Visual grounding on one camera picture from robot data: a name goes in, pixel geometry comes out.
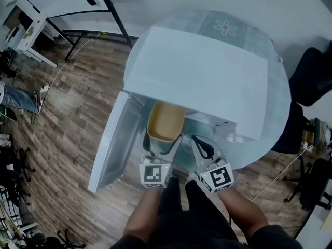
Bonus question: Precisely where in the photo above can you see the black swivel chair with castors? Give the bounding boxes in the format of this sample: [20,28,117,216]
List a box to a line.
[282,158,332,210]

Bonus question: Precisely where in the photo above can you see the black star chair base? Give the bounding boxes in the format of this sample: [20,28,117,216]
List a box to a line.
[55,228,88,249]

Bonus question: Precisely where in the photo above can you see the person's left forearm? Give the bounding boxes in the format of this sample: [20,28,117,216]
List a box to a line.
[122,187,163,244]

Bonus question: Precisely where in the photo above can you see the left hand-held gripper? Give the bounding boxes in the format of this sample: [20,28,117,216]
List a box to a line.
[139,133,183,190]

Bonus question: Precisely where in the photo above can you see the person's black trousers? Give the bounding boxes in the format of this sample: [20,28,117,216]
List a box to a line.
[150,176,241,249]

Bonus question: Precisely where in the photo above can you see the flower patterned table mat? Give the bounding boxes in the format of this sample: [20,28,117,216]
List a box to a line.
[198,10,247,48]

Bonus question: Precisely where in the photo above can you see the yellow food container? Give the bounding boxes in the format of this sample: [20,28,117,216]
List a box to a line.
[146,101,186,143]

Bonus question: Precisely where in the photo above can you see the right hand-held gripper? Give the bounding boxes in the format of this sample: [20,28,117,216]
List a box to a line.
[190,135,235,194]

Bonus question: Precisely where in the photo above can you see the white side desk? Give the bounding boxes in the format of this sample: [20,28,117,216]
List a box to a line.
[293,200,332,249]

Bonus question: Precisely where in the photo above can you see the white microwave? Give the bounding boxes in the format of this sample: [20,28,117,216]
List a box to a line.
[87,26,269,194]

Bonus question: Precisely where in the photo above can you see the white open cabinet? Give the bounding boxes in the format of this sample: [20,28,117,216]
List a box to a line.
[0,0,58,68]

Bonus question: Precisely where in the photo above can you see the long white floor cable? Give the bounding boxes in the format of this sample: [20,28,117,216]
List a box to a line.
[38,32,101,94]

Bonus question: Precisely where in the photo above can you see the person's dark shirt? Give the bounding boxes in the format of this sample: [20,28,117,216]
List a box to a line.
[110,224,304,249]

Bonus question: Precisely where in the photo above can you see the black office chair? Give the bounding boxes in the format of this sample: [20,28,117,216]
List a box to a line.
[270,47,332,155]

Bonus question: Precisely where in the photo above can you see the person's right forearm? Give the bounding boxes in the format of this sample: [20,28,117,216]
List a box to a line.
[216,186,269,241]

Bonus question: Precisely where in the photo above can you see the person's white shoe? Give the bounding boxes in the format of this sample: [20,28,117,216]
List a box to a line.
[185,172,201,185]

